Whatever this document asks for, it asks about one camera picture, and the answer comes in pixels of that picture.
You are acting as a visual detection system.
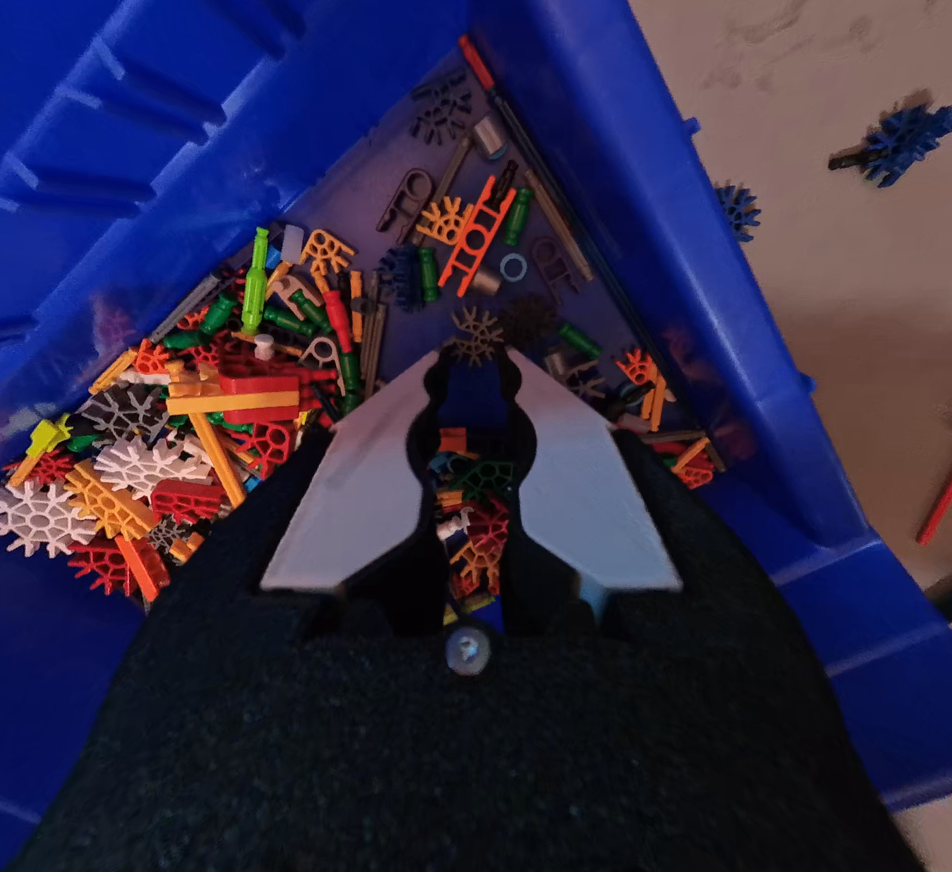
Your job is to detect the pile of colourful construction pieces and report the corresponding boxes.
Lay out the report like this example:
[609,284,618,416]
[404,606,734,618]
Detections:
[0,35,726,623]

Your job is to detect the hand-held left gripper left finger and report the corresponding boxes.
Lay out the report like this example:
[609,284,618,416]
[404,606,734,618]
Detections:
[259,350,449,596]

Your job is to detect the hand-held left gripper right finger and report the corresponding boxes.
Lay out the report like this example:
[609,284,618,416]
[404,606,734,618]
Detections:
[500,346,684,622]

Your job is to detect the blue snowflake connector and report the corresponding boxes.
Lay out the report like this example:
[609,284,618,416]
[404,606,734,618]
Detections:
[715,182,761,242]
[863,102,952,188]

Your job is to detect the blue plastic storage bin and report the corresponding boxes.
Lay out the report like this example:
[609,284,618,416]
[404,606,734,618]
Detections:
[0,0,952,836]

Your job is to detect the long red rod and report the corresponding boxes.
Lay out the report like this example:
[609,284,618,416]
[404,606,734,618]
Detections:
[916,470,952,546]

